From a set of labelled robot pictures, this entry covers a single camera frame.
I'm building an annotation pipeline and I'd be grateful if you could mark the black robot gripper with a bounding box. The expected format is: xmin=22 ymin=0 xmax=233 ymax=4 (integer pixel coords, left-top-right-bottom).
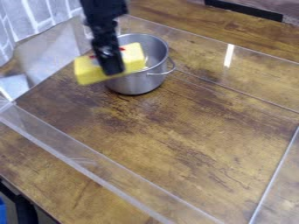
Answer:
xmin=78 ymin=0 xmax=128 ymax=76

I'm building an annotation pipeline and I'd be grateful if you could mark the white patterned curtain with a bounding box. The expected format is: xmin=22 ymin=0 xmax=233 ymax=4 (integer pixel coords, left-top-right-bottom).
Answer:
xmin=0 ymin=0 xmax=84 ymax=66

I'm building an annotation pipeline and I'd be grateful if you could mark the yellow butter block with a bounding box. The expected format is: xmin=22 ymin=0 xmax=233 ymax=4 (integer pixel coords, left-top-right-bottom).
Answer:
xmin=73 ymin=42 xmax=145 ymax=85

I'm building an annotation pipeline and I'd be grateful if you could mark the silver metal pot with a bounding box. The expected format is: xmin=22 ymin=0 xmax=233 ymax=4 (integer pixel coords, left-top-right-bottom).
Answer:
xmin=104 ymin=33 xmax=176 ymax=95

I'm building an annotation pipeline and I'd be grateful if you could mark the clear acrylic tray wall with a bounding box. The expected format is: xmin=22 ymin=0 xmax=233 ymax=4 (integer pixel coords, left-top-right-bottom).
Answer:
xmin=0 ymin=17 xmax=299 ymax=224

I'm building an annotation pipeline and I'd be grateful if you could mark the blue object under table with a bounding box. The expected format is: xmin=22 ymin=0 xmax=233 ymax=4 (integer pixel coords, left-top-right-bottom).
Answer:
xmin=0 ymin=198 xmax=6 ymax=224

